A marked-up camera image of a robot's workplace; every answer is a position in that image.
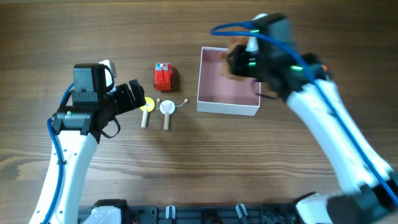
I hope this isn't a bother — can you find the right blue cable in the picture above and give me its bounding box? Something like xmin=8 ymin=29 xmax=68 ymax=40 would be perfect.
xmin=210 ymin=21 xmax=398 ymax=208

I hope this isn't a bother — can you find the blue cable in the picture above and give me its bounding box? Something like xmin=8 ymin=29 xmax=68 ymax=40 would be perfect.
xmin=210 ymin=21 xmax=398 ymax=208
xmin=40 ymin=82 xmax=75 ymax=224

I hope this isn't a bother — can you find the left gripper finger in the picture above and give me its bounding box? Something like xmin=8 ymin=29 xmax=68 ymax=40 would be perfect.
xmin=133 ymin=95 xmax=146 ymax=109
xmin=129 ymin=79 xmax=144 ymax=96

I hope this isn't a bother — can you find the white wooden rattle drum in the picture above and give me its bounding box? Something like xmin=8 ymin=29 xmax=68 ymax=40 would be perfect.
xmin=156 ymin=98 xmax=188 ymax=131

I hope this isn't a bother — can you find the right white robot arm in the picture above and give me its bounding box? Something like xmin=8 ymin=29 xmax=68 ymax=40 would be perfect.
xmin=212 ymin=14 xmax=397 ymax=223

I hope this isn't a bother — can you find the red toy car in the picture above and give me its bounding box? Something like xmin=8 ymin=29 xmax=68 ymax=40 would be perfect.
xmin=154 ymin=62 xmax=174 ymax=91

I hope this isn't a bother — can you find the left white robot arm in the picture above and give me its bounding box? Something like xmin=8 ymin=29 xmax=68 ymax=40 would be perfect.
xmin=30 ymin=60 xmax=146 ymax=223

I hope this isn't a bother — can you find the pink box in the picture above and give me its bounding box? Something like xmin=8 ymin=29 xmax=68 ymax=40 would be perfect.
xmin=197 ymin=47 xmax=261 ymax=116

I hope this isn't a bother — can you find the left blue cable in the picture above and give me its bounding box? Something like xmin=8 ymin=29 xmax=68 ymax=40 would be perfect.
xmin=40 ymin=82 xmax=75 ymax=224

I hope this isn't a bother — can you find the yellow wooden rattle drum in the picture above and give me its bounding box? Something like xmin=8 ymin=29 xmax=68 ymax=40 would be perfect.
xmin=140 ymin=96 xmax=155 ymax=128

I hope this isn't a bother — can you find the brown plush toy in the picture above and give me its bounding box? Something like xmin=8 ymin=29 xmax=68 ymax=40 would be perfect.
xmin=220 ymin=36 xmax=249 ymax=82

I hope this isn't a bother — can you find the black mounting rail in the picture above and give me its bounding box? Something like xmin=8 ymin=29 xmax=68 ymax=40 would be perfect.
xmin=76 ymin=198 xmax=299 ymax=224

